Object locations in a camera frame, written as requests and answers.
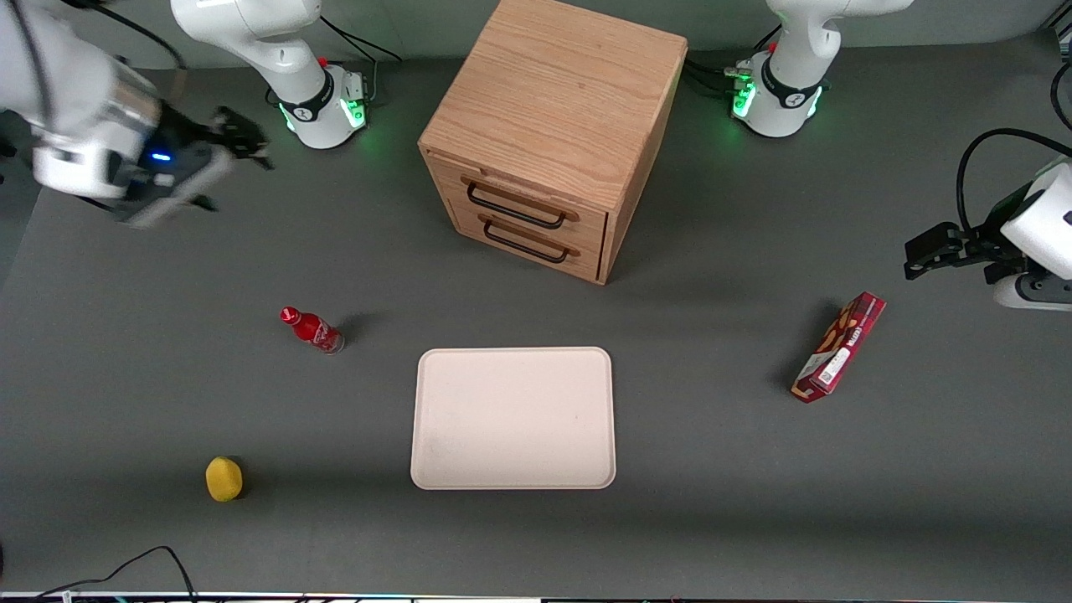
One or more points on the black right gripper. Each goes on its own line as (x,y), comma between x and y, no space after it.
(186,133)

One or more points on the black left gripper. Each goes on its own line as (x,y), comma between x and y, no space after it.
(985,243)

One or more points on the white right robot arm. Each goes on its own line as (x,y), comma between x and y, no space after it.
(268,50)

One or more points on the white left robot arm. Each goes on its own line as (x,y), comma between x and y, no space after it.
(796,75)

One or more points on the wooden drawer cabinet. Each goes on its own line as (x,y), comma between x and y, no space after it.
(553,92)

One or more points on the red snack box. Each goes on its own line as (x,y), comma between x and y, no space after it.
(837,347)

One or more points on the red sauce bottle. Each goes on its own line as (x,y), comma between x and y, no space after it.
(314,330)

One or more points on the yellow lemon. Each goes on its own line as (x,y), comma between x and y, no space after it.
(224,479)

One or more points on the beige plastic tray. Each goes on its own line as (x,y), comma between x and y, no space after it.
(512,419)

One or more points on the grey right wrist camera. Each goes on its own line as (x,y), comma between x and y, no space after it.
(180,198)

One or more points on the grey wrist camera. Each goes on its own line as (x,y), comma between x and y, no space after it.
(180,198)
(1034,295)

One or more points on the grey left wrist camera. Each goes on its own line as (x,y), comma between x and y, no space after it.
(1034,295)

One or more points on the metal frame post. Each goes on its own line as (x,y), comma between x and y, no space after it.
(1062,21)

